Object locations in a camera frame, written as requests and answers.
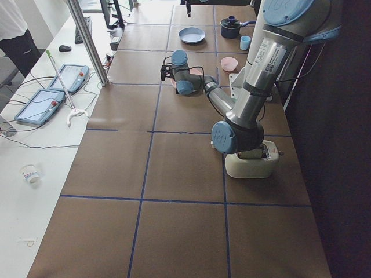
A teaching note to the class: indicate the white reacher grabber tool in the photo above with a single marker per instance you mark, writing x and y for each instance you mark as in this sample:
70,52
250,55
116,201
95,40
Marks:
74,110

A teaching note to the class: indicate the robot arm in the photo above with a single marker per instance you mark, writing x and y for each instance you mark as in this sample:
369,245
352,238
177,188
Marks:
280,27

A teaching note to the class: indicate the blue plate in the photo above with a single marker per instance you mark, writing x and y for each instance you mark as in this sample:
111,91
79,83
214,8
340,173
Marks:
192,35

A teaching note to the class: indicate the black computer mouse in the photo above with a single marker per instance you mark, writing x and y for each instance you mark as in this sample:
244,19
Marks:
65,48

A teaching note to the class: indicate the teach pendant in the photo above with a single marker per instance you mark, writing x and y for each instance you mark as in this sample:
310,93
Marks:
40,107
73,76

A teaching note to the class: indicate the person in white shirt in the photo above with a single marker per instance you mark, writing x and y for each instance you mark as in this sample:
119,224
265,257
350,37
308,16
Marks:
16,40

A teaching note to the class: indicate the cream white toaster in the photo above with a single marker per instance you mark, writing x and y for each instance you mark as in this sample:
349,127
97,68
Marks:
257,163

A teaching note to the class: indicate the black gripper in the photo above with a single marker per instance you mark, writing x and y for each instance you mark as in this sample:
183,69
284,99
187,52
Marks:
177,87
188,8

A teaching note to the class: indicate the aluminium frame post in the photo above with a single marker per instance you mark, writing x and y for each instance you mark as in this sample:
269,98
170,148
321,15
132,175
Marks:
79,20

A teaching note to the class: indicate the paper cup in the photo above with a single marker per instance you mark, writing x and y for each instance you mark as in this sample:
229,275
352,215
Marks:
30,173

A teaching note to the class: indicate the near teach pendant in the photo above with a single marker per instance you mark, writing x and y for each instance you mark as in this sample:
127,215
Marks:
40,107

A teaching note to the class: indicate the pink bowl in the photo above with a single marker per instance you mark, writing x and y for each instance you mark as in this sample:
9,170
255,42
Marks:
229,64

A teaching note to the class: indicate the far teach pendant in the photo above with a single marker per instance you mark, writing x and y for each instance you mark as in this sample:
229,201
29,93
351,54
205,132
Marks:
73,76

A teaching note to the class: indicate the dark blue saucepan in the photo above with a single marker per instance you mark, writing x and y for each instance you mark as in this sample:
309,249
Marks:
230,27

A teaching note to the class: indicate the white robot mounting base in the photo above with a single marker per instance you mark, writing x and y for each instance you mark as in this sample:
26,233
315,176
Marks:
236,84

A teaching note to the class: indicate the black monitor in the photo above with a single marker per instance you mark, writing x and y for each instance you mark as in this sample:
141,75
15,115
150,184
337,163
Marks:
112,14

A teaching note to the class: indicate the light blue cup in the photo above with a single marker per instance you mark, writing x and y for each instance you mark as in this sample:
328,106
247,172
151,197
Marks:
245,42

